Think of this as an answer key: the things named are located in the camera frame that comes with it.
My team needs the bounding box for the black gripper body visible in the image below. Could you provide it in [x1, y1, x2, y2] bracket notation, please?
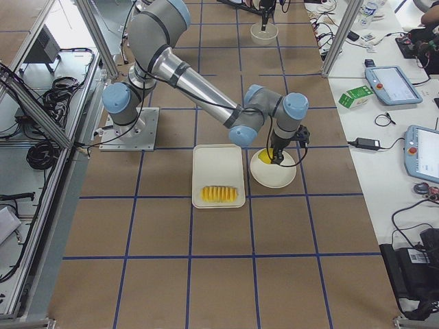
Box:
[270, 132, 291, 154]

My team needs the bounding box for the yellow lemon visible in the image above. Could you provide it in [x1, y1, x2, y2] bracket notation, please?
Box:
[258, 148, 274, 165]

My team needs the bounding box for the cream ceramic bowl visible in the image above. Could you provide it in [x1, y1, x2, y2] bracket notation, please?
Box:
[250, 23, 278, 46]

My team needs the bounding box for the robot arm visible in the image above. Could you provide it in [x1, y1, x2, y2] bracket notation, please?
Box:
[253, 0, 276, 32]
[102, 1, 310, 165]

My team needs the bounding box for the black dish rack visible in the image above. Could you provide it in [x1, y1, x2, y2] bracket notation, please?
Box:
[217, 0, 261, 15]

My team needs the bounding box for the cream round plate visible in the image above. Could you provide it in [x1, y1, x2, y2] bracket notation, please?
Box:
[250, 149, 297, 188]

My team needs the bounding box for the white rectangular tray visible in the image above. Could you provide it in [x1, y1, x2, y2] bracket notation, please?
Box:
[192, 144, 246, 208]

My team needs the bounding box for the sliced yellow bread loaf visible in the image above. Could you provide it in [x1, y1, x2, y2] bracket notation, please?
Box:
[200, 186, 238, 203]

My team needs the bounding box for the black power adapter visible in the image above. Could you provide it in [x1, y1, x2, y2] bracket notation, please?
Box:
[355, 137, 381, 151]

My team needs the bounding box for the green white carton box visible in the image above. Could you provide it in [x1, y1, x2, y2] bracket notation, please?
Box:
[338, 85, 374, 109]

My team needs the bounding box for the teach pendant far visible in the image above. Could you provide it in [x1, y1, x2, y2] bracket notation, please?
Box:
[365, 66, 423, 106]

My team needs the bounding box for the teach pendant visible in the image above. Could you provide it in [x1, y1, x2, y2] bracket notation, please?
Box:
[404, 125, 439, 183]
[365, 66, 423, 106]

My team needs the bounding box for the teach pendant near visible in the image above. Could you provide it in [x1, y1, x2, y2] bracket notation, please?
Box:
[404, 125, 439, 183]

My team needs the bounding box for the brown table mat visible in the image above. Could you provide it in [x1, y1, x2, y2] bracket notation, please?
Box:
[49, 1, 398, 328]

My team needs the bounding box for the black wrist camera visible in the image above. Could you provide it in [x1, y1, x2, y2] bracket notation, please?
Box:
[295, 125, 310, 149]

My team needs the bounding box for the aluminium frame post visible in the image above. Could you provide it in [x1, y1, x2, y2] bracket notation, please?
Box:
[322, 0, 363, 77]

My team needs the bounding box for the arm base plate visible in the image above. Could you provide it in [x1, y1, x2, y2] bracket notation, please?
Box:
[98, 108, 160, 151]

